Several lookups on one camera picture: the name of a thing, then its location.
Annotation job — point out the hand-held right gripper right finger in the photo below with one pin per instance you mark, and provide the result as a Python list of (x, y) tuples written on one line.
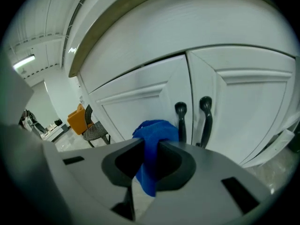
[(211, 184)]

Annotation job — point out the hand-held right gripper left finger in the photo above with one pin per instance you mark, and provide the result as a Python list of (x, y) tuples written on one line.
[(93, 172)]

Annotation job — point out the white cabinet door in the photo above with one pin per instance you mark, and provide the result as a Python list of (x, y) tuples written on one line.
[(253, 107), (131, 107), (284, 138)]

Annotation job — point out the blue cloth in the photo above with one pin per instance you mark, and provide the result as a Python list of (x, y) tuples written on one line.
[(157, 130)]

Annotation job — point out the white sink cabinet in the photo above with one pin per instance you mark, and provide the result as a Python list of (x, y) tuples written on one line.
[(187, 27)]

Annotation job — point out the dark wicker chair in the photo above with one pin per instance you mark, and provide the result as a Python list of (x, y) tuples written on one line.
[(95, 130)]

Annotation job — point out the orange sofa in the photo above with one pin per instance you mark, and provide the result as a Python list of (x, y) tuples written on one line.
[(76, 122)]

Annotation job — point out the white ceiling tube light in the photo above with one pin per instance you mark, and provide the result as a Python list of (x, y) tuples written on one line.
[(23, 61)]

